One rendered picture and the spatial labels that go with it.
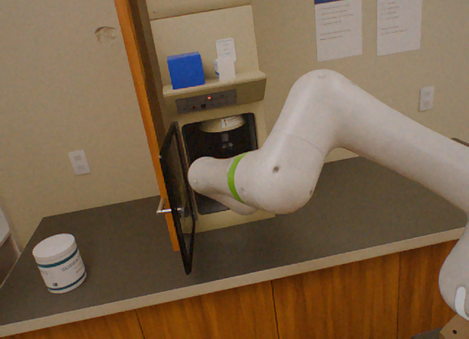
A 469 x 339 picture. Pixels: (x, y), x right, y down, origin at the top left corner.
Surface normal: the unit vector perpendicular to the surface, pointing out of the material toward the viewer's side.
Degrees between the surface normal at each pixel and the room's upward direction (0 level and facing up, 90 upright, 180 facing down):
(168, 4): 90
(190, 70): 90
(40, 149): 90
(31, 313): 0
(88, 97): 90
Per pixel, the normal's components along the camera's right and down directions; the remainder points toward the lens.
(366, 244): -0.14, -0.91
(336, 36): 0.14, 0.37
